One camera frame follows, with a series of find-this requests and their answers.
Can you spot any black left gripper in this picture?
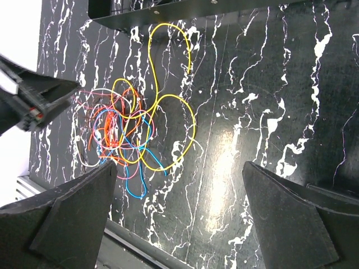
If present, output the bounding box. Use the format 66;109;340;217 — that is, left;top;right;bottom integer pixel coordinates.
1;55;81;134

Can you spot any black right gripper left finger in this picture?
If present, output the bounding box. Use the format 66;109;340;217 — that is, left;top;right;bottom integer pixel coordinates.
1;162;117;268

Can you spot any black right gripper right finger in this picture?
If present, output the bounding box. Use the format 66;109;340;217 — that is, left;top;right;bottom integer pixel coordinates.
242;161;358;268

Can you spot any pink cable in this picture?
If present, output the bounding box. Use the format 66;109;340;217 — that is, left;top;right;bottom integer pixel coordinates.
72;89;155;180

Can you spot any blue cable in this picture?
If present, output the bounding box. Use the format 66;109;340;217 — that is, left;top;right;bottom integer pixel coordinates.
95;109;168;200

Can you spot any orange cable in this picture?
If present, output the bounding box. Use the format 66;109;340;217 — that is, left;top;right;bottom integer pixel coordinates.
88;87;142;166

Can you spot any black wire tray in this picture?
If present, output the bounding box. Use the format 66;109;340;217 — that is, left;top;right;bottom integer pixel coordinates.
88;1;295;30

